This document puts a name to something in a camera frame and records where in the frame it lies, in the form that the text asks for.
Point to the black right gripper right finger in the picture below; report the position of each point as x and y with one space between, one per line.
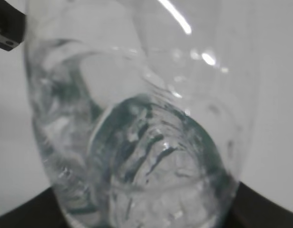
252 210

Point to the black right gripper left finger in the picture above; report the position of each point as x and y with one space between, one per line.
40 212

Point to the clear water bottle green label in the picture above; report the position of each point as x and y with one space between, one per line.
142 110

